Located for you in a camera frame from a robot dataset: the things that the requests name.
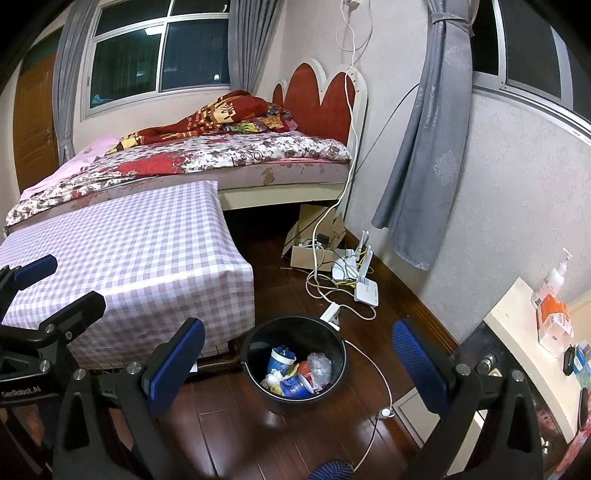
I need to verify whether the red patterned blanket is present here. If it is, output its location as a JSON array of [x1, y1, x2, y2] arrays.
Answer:
[[108, 90, 296, 153]]

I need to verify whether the flat white router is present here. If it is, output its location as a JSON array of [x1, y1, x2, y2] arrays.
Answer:
[[355, 276, 380, 306]]

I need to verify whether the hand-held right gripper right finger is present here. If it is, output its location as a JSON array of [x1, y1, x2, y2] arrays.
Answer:
[[392, 319, 546, 480]]

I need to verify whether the white power adapter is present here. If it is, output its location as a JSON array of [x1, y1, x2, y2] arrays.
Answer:
[[320, 302, 342, 329]]

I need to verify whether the dark side window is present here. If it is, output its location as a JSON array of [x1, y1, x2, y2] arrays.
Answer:
[[471, 0, 591, 130]]

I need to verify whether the grey curtain beside door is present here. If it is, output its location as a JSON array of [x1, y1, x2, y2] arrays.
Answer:
[[52, 0, 100, 164]]

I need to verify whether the thin black cable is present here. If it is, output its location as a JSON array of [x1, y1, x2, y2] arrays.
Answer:
[[283, 84, 420, 259]]

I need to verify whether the white cabinet with black front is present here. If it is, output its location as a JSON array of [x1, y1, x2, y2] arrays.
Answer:
[[392, 277, 591, 480]]

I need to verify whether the bed with pink mattress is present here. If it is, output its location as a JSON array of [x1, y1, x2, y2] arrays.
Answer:
[[4, 157, 354, 236]]

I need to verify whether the clear plastic bag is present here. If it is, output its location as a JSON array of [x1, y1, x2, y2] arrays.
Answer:
[[305, 352, 334, 386]]

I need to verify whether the table with checkered tablecloth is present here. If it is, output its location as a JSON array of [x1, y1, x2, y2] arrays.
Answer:
[[0, 181, 256, 370]]

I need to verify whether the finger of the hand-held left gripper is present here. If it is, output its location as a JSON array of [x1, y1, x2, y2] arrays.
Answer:
[[0, 254, 59, 319], [39, 291, 107, 374]]

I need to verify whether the red scalloped headboard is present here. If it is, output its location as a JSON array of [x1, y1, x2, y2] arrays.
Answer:
[[271, 58, 369, 160]]

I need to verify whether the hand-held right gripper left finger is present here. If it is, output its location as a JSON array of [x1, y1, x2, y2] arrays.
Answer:
[[52, 318, 206, 480]]

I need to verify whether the white framed window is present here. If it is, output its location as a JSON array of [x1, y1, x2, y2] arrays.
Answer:
[[81, 0, 232, 121]]

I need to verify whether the floral quilt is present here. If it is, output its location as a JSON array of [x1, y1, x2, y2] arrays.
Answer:
[[4, 130, 352, 232]]

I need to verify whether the pink sheet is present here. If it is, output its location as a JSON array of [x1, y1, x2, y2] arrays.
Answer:
[[21, 134, 123, 201]]

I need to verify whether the thick white cable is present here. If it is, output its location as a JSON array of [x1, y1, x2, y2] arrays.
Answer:
[[305, 0, 377, 324]]

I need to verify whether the open cardboard box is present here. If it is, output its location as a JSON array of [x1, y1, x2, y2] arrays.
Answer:
[[283, 203, 346, 271]]

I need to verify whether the plain blue paper cup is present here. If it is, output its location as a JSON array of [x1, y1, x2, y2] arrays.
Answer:
[[279, 373, 315, 400]]

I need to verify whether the black plastic bucket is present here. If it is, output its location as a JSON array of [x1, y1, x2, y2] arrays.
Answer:
[[240, 315, 348, 416]]

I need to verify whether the narrow grey curtain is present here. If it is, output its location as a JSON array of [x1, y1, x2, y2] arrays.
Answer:
[[227, 0, 280, 95]]

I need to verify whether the orange box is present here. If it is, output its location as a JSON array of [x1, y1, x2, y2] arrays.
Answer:
[[536, 295, 571, 330]]

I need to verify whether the white router with antennas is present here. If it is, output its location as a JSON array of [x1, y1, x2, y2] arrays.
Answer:
[[331, 230, 375, 281]]

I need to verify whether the blue white patterned paper cup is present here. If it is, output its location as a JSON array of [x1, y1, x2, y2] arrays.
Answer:
[[267, 347, 297, 376]]

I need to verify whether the blue striped slipper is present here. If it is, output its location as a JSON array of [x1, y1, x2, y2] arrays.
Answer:
[[308, 459, 355, 480]]

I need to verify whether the white pump bottle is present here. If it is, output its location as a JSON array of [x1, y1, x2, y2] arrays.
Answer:
[[531, 248, 573, 309]]

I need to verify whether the brown wooden door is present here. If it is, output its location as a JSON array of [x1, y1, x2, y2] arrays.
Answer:
[[11, 51, 61, 192]]

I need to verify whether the thin white floor cable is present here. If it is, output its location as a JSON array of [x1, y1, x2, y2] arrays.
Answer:
[[342, 339, 395, 467]]

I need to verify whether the large tied grey curtain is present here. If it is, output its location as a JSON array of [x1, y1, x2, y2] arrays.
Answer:
[[372, 0, 476, 271]]

